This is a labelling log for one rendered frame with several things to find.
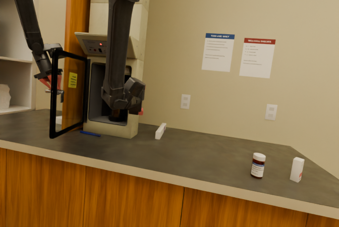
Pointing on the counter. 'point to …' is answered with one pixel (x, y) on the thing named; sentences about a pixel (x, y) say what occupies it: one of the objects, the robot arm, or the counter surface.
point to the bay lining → (95, 81)
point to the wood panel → (77, 11)
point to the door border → (54, 89)
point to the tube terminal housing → (131, 131)
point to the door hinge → (87, 90)
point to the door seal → (56, 92)
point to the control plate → (95, 46)
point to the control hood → (133, 47)
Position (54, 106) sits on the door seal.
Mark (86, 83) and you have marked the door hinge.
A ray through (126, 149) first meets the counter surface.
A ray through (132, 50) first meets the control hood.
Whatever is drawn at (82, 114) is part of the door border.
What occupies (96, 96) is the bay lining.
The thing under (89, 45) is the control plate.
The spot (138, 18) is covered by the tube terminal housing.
